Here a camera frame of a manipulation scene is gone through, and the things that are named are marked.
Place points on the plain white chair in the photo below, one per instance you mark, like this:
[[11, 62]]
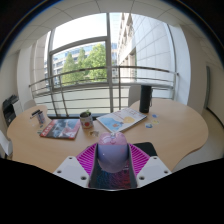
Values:
[[29, 104]]

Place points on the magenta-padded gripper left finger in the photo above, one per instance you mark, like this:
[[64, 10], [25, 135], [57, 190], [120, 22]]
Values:
[[71, 170]]

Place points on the grey door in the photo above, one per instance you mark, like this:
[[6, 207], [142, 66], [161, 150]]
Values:
[[207, 86]]

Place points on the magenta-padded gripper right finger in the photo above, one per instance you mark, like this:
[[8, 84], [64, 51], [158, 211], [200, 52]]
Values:
[[153, 170]]

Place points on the lilac computer mouse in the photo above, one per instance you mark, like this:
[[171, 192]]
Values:
[[112, 153]]

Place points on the white red mug with plant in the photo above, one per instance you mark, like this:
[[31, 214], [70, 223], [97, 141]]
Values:
[[86, 121]]

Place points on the black galaxy-print mouse pad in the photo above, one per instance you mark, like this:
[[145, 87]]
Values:
[[146, 148]]

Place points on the small dark stapler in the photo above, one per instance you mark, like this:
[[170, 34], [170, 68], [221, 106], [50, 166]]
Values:
[[35, 113]]

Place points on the black and white printer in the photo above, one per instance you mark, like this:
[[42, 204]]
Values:
[[9, 111]]

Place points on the black cylinder speaker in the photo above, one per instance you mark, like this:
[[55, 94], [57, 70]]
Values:
[[145, 99]]

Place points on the small printed can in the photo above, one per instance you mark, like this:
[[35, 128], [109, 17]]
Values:
[[41, 118]]

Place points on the grey metal balcony railing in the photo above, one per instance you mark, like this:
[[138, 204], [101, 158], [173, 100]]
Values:
[[83, 70]]

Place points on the open light illustrated booklet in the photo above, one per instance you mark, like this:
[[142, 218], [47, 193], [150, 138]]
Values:
[[121, 120]]

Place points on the dark red-edged magazine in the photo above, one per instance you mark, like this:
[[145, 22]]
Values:
[[61, 129]]

